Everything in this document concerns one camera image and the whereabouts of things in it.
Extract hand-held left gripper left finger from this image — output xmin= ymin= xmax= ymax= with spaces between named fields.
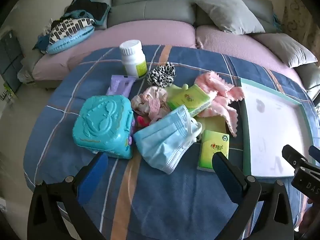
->
xmin=27 ymin=151 xmax=109 ymax=240

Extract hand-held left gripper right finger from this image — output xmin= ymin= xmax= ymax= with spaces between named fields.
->
xmin=212 ymin=152 xmax=294 ymax=240

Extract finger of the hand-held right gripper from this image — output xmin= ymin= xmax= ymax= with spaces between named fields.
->
xmin=282 ymin=144 xmax=309 ymax=172
xmin=308 ymin=145 xmax=320 ymax=167

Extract green tissue pack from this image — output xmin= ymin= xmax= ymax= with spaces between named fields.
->
xmin=167 ymin=84 xmax=212 ymax=117
xmin=197 ymin=129 xmax=230 ymax=172

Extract white tray with green rim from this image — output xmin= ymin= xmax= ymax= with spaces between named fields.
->
xmin=240 ymin=78 xmax=316 ymax=179

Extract light green cloth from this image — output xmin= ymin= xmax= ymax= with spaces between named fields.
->
xmin=166 ymin=83 xmax=227 ymax=133

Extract blue face mask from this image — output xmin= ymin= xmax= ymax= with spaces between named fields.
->
xmin=133 ymin=105 xmax=203 ymax=174

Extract pink and red pipe cleaners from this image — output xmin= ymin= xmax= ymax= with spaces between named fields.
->
xmin=136 ymin=115 xmax=152 ymax=128

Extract pink scalloped cloth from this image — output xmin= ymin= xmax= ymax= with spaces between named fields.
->
xmin=194 ymin=71 xmax=245 ymax=137

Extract pink floral scrunchie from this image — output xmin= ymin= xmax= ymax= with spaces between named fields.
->
xmin=131 ymin=86 xmax=170 ymax=120

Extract purple wipes packet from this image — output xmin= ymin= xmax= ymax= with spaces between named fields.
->
xmin=106 ymin=75 xmax=137 ymax=98

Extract leopard print scrunchie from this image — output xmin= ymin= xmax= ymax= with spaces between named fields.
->
xmin=146 ymin=61 xmax=177 ymax=88

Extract person's right hand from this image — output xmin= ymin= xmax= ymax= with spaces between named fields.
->
xmin=299 ymin=201 xmax=320 ymax=234

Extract teal plastic toy case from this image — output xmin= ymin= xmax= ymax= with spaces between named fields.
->
xmin=72 ymin=95 xmax=135 ymax=160

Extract blue plaid blanket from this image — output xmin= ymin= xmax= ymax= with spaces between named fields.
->
xmin=23 ymin=44 xmax=318 ymax=240

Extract grey throw pillow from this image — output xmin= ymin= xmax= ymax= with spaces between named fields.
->
xmin=194 ymin=0 xmax=266 ymax=35
xmin=251 ymin=32 xmax=318 ymax=68

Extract white pill bottle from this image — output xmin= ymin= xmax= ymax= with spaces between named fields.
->
xmin=119 ymin=39 xmax=147 ymax=80

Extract small items on floor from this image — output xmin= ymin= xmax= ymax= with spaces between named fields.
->
xmin=0 ymin=82 xmax=18 ymax=103

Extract white plastic bag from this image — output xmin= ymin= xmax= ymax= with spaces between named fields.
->
xmin=17 ymin=67 xmax=34 ymax=83

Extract pink sofa seat cover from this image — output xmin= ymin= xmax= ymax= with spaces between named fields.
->
xmin=32 ymin=20 xmax=197 ymax=82
xmin=196 ymin=25 xmax=307 ymax=90

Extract blue crumpled cloth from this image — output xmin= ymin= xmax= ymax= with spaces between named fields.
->
xmin=34 ymin=34 xmax=50 ymax=53

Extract blue grey cabinet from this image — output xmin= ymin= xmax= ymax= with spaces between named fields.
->
xmin=0 ymin=30 xmax=23 ymax=93

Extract black white patterned blue pillow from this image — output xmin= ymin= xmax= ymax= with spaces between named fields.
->
xmin=46 ymin=17 xmax=95 ymax=55

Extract dark teal clothing pile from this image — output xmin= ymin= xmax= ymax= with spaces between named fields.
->
xmin=64 ymin=0 xmax=110 ymax=27

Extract grey sofa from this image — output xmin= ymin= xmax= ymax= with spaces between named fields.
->
xmin=32 ymin=0 xmax=320 ymax=98

